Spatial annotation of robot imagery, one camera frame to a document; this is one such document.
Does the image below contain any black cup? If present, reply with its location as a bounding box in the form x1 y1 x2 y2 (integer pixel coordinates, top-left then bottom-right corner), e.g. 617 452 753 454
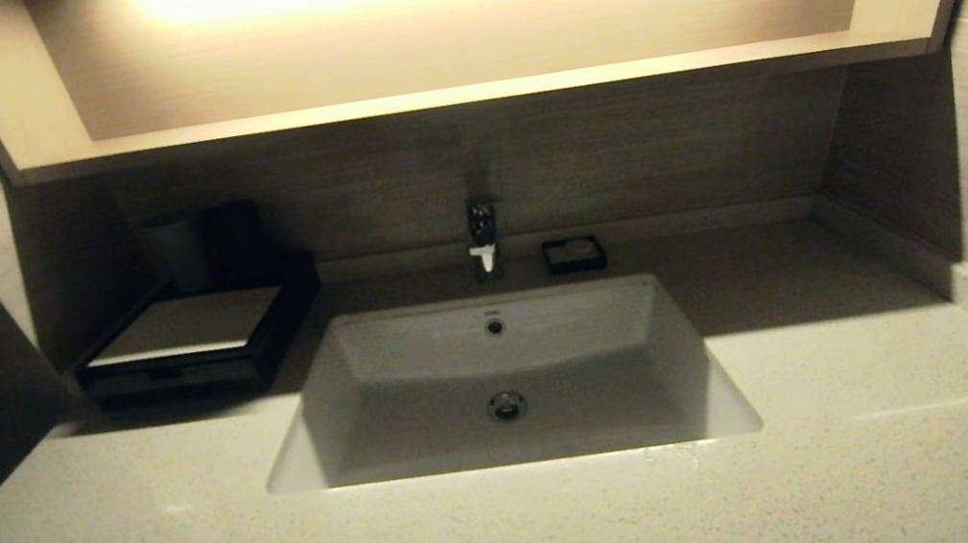
203 196 281 293

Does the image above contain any black amenity drawer box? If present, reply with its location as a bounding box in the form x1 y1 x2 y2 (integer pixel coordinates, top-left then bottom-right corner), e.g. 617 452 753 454
59 249 339 422

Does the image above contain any chrome faucet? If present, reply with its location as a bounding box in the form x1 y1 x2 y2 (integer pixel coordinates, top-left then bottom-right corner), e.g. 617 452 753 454
460 193 515 286

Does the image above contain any black soap dish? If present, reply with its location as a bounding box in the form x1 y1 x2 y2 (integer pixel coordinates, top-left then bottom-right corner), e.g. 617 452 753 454
539 231 611 280

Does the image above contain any white sink basin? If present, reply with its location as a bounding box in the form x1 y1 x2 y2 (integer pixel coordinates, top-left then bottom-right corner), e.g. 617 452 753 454
241 253 765 510

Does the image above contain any chrome sink drain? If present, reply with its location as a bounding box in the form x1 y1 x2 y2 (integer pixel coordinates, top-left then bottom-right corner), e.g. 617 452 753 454
486 388 530 425

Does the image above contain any grey cup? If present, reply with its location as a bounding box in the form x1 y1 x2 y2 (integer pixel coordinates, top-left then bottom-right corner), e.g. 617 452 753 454
140 207 218 300

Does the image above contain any wooden wall shelf niche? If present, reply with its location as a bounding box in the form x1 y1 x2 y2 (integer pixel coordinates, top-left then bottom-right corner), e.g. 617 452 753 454
0 0 968 203

